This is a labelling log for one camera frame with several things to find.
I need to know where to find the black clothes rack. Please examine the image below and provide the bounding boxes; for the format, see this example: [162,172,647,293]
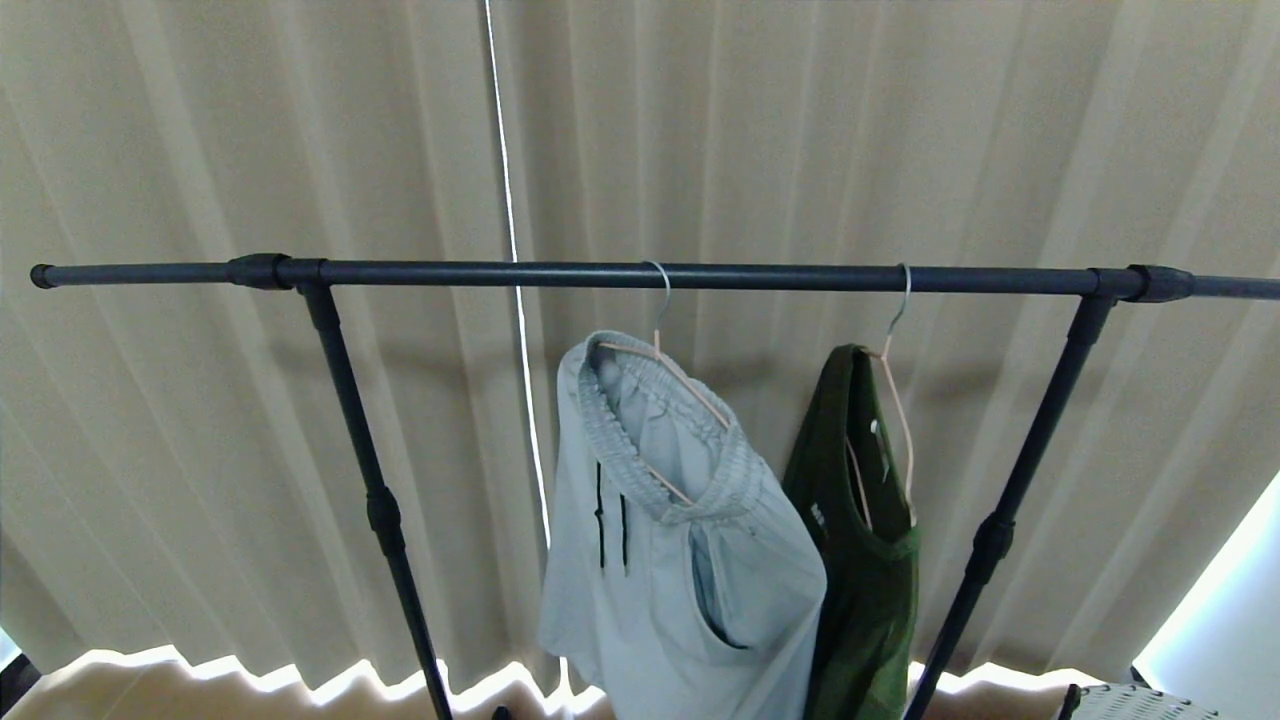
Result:
[30,252,1280,720]

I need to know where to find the pale grey shorts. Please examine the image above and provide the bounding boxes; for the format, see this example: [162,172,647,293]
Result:
[537,330,830,720]

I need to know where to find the white laundry basket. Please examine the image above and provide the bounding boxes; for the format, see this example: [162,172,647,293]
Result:
[1057,682,1223,720]

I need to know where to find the pink clothes hanger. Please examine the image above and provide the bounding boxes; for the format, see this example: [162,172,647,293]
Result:
[597,260,734,508]
[845,263,919,531]

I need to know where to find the green garment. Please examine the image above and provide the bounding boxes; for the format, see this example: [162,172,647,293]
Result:
[781,344,922,720]

